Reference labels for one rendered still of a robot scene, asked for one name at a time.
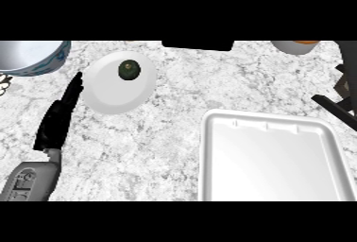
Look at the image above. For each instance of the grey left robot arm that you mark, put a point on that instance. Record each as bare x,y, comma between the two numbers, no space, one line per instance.
33,181

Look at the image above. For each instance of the white rectangular tray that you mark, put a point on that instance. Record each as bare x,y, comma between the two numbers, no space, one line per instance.
275,160

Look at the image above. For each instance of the white oval plate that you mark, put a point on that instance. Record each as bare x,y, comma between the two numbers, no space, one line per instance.
120,91

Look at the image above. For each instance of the dark green avocado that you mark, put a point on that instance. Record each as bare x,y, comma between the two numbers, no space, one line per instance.
129,69

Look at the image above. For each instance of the black rectangular appliance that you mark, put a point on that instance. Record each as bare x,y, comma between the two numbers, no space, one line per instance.
199,45

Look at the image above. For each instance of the grey cup with orange content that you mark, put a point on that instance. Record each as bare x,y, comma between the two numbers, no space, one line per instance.
297,46

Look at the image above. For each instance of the white bowl with blue pattern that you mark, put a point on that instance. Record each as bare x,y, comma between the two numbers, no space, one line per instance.
29,56

